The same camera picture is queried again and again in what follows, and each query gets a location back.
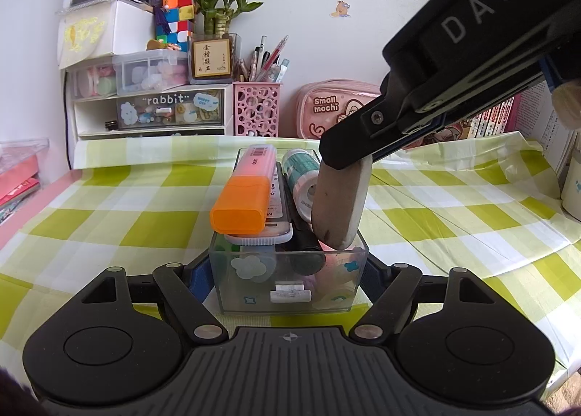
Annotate pink highlighter pen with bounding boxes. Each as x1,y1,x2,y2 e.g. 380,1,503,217
315,245,361,295

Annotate pencil lead refill case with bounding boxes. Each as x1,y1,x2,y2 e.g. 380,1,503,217
224,162,292,246

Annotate green checkered tablecloth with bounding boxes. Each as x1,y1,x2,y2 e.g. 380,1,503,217
1,132,580,390

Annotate clear tray with pink books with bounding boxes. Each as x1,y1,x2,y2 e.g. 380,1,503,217
0,139,49,222

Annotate clear storage box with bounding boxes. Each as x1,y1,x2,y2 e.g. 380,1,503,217
67,49,188,99

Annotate rubik cube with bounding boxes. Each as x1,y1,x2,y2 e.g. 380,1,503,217
155,0,195,52

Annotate black cable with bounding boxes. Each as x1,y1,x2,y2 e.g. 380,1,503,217
62,0,110,170

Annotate pens in holder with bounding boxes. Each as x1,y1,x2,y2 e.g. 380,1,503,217
235,34,289,83

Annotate white drawer organizer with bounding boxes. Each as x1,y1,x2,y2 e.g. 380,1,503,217
72,84,234,140

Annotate white cardboard box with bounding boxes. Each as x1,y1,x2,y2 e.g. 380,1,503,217
57,0,155,70

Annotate orange cap highlighter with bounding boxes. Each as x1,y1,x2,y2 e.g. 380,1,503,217
210,144,277,236

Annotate pink perforated pen holder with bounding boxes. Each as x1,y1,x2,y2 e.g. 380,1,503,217
233,82,282,137

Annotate pink cartoon book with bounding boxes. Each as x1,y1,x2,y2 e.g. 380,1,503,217
422,120,472,146

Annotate white green glue stick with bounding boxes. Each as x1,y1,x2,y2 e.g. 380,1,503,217
282,148,320,222

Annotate clear plastic organizer box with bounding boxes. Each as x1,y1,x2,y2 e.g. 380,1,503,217
208,146,369,316

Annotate pink cartoon pencil case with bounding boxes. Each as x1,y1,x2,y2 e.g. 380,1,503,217
293,79,379,140

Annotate blue grey marker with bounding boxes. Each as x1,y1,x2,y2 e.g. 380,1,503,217
231,246,277,283

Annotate printed paper stack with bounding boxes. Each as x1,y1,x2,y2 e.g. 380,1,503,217
516,82,577,174

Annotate gloved right hand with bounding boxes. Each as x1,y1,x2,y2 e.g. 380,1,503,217
552,79,581,131

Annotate lucky bamboo plant pot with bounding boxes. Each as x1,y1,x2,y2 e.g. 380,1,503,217
188,0,263,85

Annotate grey white eraser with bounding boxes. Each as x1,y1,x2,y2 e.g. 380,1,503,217
311,155,372,250

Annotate black grey marker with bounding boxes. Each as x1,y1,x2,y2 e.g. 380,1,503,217
283,198,326,276

